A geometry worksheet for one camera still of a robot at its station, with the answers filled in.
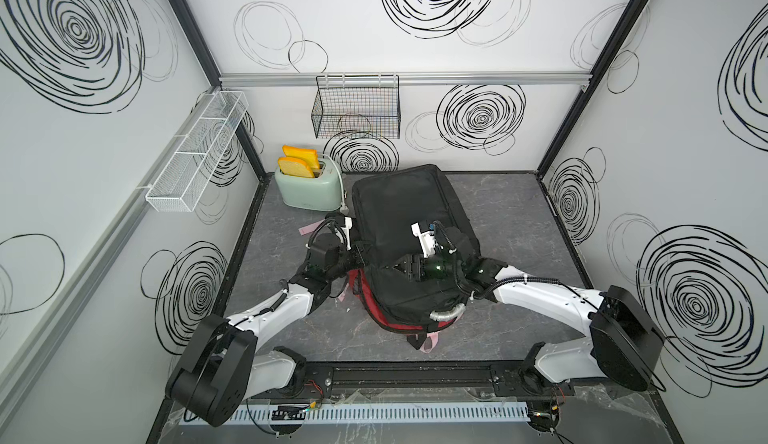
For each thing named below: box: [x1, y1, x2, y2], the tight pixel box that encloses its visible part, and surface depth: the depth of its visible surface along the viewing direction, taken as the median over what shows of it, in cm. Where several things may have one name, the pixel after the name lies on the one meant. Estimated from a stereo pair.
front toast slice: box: [278, 157, 314, 179], surface depth 97 cm
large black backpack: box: [351, 164, 480, 327], surface depth 87 cm
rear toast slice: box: [282, 145, 320, 170], surface depth 98 cm
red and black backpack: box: [348, 269, 457, 354], surface depth 79 cm
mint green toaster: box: [275, 158, 343, 212], surface depth 102 cm
